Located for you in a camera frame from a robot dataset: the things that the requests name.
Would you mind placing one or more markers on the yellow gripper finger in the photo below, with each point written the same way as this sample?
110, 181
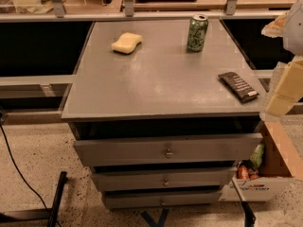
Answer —
288, 91

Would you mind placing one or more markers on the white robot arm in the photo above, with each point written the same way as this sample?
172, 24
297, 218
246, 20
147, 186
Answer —
288, 26

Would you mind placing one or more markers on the green soda can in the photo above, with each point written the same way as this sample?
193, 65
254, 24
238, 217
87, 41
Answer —
198, 25

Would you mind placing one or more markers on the green snack bag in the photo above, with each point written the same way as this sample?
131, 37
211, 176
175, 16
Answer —
256, 157

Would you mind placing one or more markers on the cardboard box with snacks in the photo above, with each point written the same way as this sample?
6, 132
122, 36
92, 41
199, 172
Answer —
281, 164

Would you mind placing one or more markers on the orange snack packets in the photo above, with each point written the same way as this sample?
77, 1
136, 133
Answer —
247, 173

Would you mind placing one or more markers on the grey drawer cabinet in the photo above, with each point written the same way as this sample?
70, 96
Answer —
159, 90

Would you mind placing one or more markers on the yellow sponge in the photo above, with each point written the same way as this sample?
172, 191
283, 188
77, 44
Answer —
127, 43

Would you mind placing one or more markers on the grey bottom drawer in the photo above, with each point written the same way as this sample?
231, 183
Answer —
160, 199

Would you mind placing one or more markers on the grey drawer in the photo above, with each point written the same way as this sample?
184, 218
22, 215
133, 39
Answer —
162, 179
167, 150
160, 199

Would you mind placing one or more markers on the grey middle drawer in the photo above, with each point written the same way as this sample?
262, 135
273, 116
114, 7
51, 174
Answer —
162, 179

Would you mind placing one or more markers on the grey top drawer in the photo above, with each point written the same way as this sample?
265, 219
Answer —
167, 150

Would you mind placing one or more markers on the black metal stand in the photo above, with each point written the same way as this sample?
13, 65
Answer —
48, 214

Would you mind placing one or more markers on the metal railing frame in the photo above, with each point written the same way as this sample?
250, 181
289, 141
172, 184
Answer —
98, 10

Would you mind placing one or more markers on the black tool handle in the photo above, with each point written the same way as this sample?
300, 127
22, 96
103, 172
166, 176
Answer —
249, 216

